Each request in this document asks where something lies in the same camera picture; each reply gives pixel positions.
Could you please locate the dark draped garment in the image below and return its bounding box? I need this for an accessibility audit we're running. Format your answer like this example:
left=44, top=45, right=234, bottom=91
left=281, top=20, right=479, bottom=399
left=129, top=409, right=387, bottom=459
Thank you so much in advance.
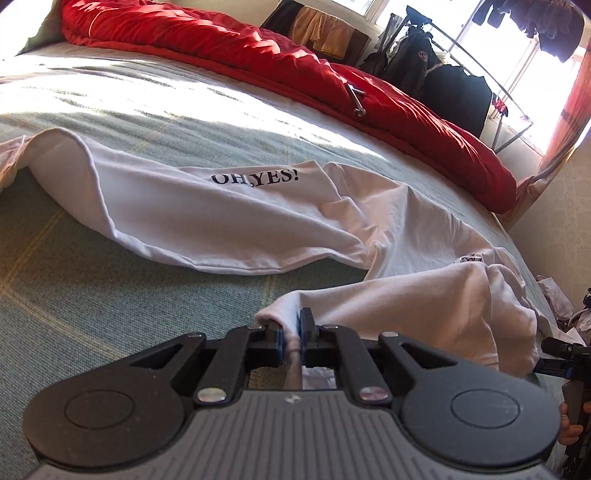
left=261, top=0, right=301, bottom=31

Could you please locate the red duvet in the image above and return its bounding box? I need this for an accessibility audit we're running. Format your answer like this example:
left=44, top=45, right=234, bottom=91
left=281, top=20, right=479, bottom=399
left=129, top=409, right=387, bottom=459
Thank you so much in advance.
left=60, top=0, right=518, bottom=214

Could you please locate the person's right hand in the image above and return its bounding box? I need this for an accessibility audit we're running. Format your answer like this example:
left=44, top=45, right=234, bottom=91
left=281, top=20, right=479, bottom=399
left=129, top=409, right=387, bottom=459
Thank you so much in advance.
left=558, top=404, right=585, bottom=445

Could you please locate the black hanging sweater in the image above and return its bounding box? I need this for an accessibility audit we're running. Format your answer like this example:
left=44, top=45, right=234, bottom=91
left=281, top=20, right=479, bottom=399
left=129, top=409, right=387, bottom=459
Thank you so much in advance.
left=422, top=65, right=494, bottom=139

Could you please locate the small metal tool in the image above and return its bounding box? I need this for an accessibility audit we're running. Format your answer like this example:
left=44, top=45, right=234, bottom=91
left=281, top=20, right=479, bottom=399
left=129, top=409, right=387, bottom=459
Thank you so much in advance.
left=346, top=84, right=368, bottom=116

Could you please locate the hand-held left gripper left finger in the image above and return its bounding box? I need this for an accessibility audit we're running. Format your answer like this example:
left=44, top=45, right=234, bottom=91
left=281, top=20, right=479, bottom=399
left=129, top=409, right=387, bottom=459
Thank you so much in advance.
left=130, top=322, right=284, bottom=407

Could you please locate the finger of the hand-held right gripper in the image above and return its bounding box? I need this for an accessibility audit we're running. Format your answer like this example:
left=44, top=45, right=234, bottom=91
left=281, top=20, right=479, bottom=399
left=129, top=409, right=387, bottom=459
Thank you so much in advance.
left=533, top=360, right=575, bottom=379
left=541, top=337, right=591, bottom=358

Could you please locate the window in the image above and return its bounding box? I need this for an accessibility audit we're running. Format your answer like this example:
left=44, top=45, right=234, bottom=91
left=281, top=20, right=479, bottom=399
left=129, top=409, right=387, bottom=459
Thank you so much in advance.
left=323, top=0, right=583, bottom=153

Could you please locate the orange garment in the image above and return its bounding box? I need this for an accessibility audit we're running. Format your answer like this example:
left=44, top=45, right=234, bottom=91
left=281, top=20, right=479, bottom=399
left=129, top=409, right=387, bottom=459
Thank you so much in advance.
left=291, top=7, right=356, bottom=58

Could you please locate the black jacket with round patch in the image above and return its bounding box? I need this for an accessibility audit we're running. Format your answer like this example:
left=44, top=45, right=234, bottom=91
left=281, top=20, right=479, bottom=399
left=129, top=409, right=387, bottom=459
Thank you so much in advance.
left=360, top=25, right=437, bottom=88

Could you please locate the white t-shirt black text print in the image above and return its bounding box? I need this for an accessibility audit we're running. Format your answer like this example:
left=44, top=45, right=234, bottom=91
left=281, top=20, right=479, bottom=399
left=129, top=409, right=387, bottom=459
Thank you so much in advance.
left=0, top=128, right=502, bottom=278

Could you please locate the white crumpled cloth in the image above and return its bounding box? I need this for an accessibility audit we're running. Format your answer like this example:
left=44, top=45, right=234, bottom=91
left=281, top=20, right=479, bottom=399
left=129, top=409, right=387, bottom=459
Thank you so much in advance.
left=536, top=275, right=591, bottom=333

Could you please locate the orange curtain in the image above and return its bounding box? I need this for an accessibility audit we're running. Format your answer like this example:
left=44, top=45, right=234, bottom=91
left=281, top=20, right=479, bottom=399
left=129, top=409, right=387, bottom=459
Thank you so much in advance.
left=517, top=69, right=591, bottom=217

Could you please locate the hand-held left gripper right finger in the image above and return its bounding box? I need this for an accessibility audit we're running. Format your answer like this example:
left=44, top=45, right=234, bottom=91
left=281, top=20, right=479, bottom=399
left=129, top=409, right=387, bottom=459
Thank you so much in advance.
left=298, top=308, right=459, bottom=404

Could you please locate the metal clothes drying rack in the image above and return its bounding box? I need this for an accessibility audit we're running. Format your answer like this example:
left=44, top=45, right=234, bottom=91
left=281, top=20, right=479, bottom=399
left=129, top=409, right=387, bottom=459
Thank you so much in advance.
left=383, top=4, right=534, bottom=153

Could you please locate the row of dark hanging laundry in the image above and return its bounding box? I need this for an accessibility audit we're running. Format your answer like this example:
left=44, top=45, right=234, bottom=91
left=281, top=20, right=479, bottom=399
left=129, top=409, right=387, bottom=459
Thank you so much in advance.
left=471, top=0, right=585, bottom=63

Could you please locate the bed with green checked sheet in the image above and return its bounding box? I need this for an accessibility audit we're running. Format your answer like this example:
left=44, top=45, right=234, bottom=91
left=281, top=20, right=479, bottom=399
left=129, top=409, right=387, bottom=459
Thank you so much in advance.
left=0, top=44, right=571, bottom=467

